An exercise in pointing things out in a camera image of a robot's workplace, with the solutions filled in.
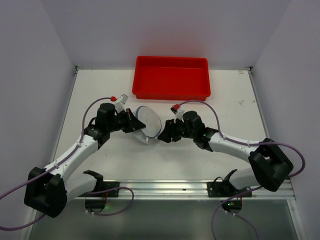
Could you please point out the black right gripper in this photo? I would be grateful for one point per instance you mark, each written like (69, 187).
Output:
(174, 131)

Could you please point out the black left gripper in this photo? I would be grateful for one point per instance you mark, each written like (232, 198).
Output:
(128, 120)

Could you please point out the white mesh laundry bag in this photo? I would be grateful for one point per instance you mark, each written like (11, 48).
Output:
(153, 125)

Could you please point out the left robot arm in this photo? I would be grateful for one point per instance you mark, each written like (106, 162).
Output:
(49, 189)

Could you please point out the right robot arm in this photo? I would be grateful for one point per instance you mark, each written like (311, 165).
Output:
(269, 166)

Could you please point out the red plastic tray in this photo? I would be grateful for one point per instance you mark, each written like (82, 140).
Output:
(171, 78)

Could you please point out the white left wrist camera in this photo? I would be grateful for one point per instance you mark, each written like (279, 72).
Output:
(120, 103)

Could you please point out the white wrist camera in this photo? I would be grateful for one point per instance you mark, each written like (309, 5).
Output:
(178, 112)
(120, 103)

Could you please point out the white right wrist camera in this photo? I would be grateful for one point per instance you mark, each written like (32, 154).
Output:
(178, 112)

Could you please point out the aluminium frame rail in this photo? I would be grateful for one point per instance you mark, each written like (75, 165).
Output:
(193, 190)

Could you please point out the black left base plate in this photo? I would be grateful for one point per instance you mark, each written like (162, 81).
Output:
(112, 187)

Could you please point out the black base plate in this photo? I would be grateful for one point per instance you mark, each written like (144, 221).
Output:
(112, 187)
(223, 189)

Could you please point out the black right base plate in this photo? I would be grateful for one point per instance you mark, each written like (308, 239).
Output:
(223, 189)

